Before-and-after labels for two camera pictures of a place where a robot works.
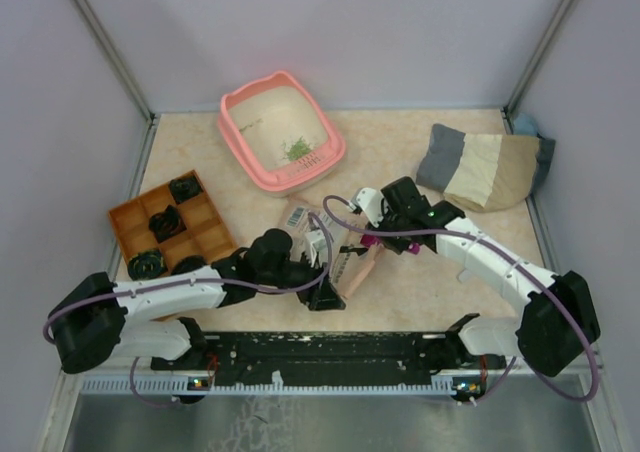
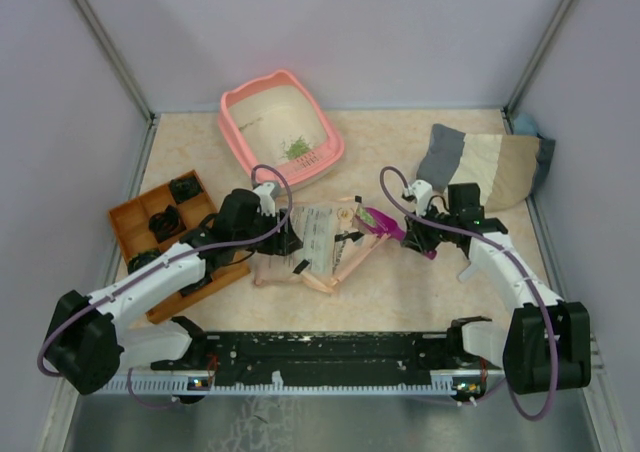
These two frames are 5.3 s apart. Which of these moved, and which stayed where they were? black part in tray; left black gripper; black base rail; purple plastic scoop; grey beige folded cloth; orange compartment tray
Moved: left black gripper; purple plastic scoop
Stayed: grey beige folded cloth; black part in tray; black base rail; orange compartment tray
